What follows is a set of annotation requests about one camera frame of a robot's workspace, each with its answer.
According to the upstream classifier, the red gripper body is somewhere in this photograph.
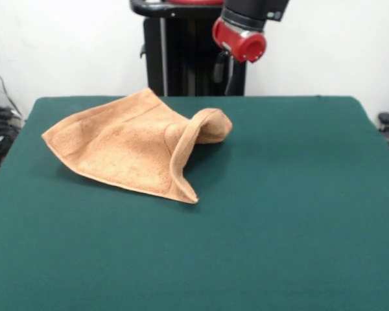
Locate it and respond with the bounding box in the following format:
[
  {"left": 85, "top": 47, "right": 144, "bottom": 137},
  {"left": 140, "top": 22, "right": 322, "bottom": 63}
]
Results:
[{"left": 212, "top": 18, "right": 267, "bottom": 64}]

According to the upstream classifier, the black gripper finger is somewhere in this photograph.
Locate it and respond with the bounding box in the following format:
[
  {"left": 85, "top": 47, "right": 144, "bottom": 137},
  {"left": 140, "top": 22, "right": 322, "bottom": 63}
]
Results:
[
  {"left": 213, "top": 51, "right": 230, "bottom": 84},
  {"left": 225, "top": 58, "right": 236, "bottom": 95}
]

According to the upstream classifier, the tan terry towel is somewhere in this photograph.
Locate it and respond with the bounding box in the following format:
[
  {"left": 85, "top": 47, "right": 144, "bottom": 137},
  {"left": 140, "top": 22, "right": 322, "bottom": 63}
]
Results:
[{"left": 41, "top": 87, "right": 233, "bottom": 205}]

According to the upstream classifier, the dark green tablecloth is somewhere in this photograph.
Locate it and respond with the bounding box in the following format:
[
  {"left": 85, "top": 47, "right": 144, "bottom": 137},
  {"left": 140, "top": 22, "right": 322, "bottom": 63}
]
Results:
[{"left": 0, "top": 95, "right": 389, "bottom": 311}]

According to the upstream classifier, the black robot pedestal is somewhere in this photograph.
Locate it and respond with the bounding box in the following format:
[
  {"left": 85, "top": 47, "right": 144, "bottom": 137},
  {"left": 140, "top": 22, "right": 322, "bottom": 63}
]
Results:
[{"left": 128, "top": 0, "right": 247, "bottom": 97}]

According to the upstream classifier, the grey wall cable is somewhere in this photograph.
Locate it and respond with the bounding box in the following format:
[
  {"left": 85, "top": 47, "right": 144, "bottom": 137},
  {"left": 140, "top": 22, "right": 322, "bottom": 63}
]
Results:
[{"left": 0, "top": 60, "right": 22, "bottom": 117}]

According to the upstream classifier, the black cable bundle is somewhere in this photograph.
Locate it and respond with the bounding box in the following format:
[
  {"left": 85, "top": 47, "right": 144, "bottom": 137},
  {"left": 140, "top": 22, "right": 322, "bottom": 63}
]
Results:
[{"left": 0, "top": 106, "right": 23, "bottom": 171}]

